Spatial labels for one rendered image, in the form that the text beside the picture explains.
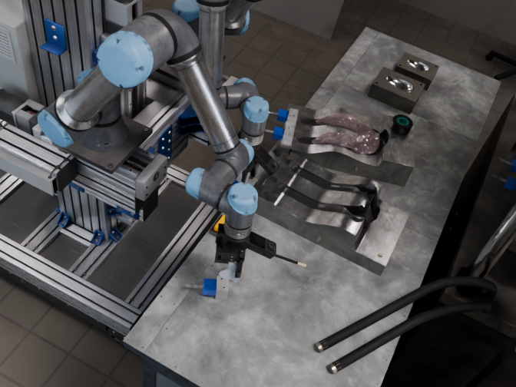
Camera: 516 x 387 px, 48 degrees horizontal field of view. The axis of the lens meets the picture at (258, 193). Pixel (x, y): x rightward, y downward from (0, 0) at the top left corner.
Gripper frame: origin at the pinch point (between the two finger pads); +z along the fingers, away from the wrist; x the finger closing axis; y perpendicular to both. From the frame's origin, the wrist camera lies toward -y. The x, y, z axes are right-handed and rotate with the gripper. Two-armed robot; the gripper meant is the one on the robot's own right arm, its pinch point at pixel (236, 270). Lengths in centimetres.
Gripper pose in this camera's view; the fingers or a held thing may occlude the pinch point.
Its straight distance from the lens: 171.8
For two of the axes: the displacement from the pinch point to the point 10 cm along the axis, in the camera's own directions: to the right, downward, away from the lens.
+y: -9.9, -0.8, -1.1
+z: -1.4, 6.5, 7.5
